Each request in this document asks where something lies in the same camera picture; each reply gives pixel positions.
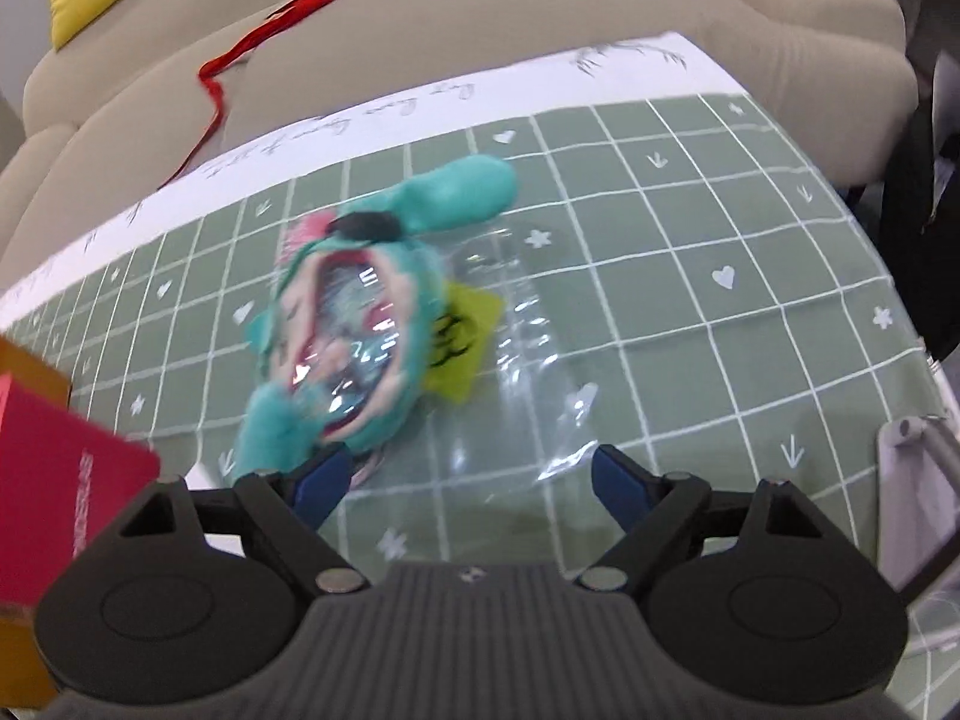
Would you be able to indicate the clear container with red lid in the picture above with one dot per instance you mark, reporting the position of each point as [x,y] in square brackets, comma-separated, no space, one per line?
[52,480]

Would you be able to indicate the yellow tag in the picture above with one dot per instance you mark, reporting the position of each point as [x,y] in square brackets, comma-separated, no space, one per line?
[465,330]

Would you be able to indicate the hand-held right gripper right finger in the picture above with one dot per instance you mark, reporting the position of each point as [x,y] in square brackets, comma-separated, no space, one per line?
[611,484]

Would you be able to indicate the clear plastic bag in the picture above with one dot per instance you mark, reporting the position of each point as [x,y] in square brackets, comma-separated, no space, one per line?
[525,345]

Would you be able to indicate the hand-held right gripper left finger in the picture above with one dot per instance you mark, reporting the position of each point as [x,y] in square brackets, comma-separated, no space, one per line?
[321,484]

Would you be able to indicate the beige sofa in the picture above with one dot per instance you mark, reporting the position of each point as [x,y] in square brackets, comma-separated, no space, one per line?
[450,22]

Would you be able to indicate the white card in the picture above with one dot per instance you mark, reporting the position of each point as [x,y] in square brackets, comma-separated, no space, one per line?
[221,544]

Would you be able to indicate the white box with orange edge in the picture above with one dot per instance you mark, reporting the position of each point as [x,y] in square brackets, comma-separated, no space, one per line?
[30,367]

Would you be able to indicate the red ribbon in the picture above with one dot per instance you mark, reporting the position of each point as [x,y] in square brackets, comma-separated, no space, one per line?
[300,4]

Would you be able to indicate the teal plush toy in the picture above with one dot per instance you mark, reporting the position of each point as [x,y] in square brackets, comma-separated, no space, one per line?
[442,191]

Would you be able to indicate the dark cloth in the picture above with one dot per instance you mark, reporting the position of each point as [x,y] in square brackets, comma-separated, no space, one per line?
[919,225]

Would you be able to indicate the green grid tablecloth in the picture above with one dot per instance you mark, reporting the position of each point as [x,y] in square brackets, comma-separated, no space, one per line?
[675,240]

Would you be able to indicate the grey metal frame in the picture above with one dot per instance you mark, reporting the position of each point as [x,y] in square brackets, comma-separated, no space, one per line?
[915,480]

